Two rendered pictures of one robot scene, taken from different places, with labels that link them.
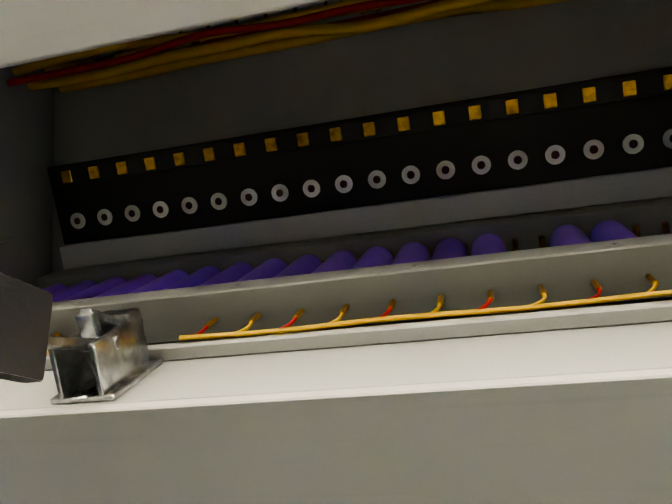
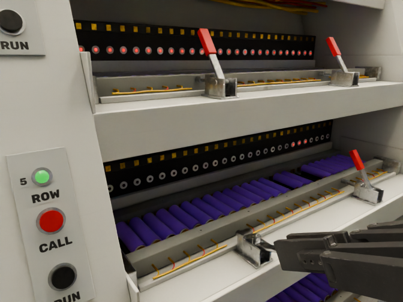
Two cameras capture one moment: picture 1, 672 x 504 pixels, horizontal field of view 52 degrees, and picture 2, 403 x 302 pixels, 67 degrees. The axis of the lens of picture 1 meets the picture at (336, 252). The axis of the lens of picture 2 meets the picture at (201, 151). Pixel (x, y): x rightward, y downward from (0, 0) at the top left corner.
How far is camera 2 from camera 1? 0.42 m
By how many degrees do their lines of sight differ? 49
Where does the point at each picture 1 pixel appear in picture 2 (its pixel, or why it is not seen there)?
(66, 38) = (225, 135)
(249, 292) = (256, 213)
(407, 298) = (288, 205)
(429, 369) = (324, 226)
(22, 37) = (210, 133)
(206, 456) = not seen: hidden behind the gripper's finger
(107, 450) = (276, 275)
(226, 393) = not seen: hidden behind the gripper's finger
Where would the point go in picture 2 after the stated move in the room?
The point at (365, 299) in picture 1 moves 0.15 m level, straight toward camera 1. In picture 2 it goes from (280, 208) to (396, 207)
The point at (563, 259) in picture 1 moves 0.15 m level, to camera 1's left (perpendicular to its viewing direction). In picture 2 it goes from (314, 189) to (269, 217)
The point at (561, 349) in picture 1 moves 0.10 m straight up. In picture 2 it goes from (335, 214) to (322, 150)
